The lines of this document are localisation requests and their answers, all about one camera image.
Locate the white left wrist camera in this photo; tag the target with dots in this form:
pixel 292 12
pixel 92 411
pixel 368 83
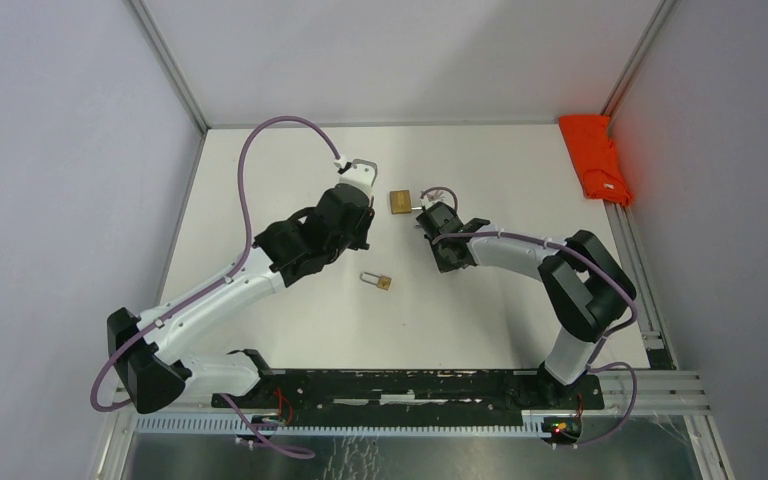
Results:
pixel 358 173

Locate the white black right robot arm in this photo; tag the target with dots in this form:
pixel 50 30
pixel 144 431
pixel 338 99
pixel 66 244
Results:
pixel 587 288

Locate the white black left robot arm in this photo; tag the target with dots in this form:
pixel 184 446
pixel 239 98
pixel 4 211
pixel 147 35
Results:
pixel 149 351

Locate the left aluminium frame rail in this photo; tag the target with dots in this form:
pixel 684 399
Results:
pixel 162 53

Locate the aluminium corner frame rail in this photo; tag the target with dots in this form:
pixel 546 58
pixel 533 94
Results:
pixel 645 43

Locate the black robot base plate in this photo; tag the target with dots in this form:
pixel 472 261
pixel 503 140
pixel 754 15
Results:
pixel 407 398

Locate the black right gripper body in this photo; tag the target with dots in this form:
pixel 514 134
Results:
pixel 444 263

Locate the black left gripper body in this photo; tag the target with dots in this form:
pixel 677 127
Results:
pixel 356 240

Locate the large brass padlock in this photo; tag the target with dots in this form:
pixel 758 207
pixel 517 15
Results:
pixel 401 203

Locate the orange folded cloth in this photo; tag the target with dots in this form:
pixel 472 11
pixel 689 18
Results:
pixel 594 158

